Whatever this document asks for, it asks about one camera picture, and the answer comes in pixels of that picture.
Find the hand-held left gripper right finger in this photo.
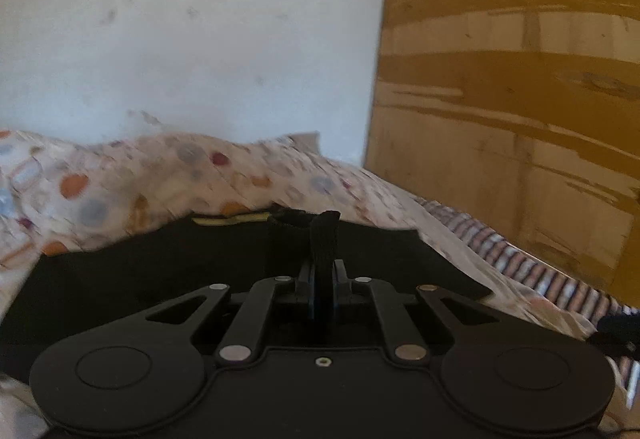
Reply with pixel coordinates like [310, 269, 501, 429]
[325, 259, 502, 364]

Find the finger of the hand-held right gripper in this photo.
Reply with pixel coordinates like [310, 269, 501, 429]
[594, 314, 640, 360]

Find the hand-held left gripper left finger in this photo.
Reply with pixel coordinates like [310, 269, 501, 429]
[145, 259, 321, 365]

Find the black garment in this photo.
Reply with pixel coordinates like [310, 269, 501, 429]
[10, 206, 493, 385]

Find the striped bed sheet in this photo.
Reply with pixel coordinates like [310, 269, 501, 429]
[415, 198, 640, 420]

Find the floral patterned quilt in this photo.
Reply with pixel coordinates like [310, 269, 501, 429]
[0, 129, 606, 439]

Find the brown wooden panel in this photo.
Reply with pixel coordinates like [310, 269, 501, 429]
[362, 0, 640, 309]

